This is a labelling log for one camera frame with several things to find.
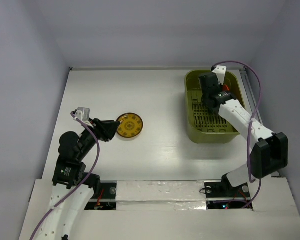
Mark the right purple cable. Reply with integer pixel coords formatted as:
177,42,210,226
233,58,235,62
211,60,263,209

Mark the yellow patterned plate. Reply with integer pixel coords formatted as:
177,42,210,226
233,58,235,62
116,112,144,139

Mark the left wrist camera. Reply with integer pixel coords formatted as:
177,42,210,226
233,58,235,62
74,107,90,122

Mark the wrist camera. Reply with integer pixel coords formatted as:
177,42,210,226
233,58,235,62
74,107,90,122
211,65,227,85

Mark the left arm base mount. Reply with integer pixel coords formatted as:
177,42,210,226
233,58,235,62
85,181,117,211

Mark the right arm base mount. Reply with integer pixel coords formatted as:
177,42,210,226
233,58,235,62
199,181,253,210

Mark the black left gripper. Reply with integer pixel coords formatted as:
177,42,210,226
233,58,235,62
77,116,120,159

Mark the purple cable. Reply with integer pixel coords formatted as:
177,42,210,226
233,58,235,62
211,60,263,209
29,111,103,240

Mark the green dish rack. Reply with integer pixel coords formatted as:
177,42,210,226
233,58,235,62
184,70,245,144

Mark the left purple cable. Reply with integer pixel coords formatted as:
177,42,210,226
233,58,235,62
29,111,103,240

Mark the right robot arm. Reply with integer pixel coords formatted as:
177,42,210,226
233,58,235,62
198,72,288,196

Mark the orange plate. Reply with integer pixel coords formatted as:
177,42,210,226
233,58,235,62
222,84,231,92

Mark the white foam front panel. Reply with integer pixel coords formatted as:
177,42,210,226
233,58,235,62
18,172,300,240

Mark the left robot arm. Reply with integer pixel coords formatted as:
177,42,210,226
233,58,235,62
30,117,121,240

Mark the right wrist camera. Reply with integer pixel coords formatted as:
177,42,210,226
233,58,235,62
211,65,227,85

